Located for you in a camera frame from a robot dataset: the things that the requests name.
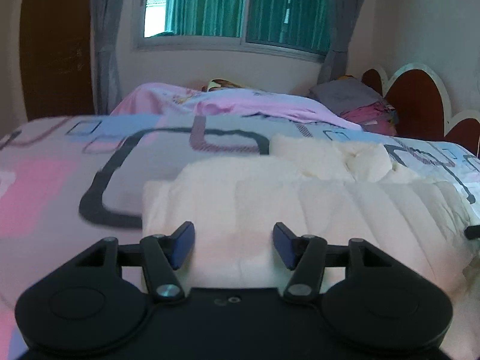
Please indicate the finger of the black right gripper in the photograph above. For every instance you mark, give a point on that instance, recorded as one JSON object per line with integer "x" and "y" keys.
{"x": 472, "y": 232}

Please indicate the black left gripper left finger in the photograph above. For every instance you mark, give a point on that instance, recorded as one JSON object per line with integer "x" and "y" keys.
{"x": 163, "y": 255}

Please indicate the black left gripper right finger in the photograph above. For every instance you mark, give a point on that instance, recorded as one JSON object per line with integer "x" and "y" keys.
{"x": 305, "y": 256}

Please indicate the cream white quilted jacket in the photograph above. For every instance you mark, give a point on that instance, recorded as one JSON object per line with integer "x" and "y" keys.
{"x": 335, "y": 190}

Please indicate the stack of folded clothes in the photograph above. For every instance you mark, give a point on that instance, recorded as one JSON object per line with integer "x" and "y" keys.
{"x": 353, "y": 101}

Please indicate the patterned grey pink bedsheet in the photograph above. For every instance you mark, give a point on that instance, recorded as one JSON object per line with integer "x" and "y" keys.
{"x": 67, "y": 183}

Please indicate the red heart-shaped headboard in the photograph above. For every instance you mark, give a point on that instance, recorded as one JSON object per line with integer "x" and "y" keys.
{"x": 423, "y": 106}

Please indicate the pink blanket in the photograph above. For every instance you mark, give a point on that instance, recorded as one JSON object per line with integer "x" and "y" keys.
{"x": 160, "y": 98}

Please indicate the colourful patterned pillow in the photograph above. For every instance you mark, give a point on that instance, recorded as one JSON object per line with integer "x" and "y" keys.
{"x": 220, "y": 84}

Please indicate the dark brown wooden door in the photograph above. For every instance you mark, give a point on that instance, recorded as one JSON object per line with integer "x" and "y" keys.
{"x": 54, "y": 58}

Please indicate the window with green curtain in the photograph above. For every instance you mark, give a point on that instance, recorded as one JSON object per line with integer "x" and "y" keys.
{"x": 296, "y": 28}

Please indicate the grey curtain right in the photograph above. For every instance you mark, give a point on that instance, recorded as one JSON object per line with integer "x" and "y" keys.
{"x": 342, "y": 17}

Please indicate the grey curtain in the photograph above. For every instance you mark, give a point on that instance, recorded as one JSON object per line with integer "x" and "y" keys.
{"x": 342, "y": 17}
{"x": 105, "y": 19}

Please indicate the grey curtain left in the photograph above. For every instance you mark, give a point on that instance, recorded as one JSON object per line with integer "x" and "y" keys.
{"x": 105, "y": 19}

